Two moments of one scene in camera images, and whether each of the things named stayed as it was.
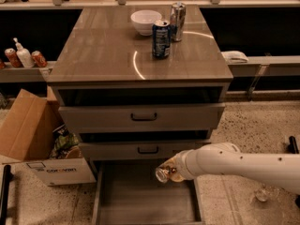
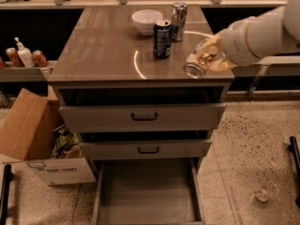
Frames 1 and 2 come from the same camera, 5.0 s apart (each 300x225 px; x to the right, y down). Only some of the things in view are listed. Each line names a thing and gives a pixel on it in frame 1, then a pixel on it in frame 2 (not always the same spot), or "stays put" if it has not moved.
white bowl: x=143 y=21 stays put
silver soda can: x=177 y=20 stays put
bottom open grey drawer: x=125 y=191 stays put
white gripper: x=182 y=165 -> x=234 y=46
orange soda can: x=162 y=174 -> x=195 y=65
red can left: x=12 y=56 stays put
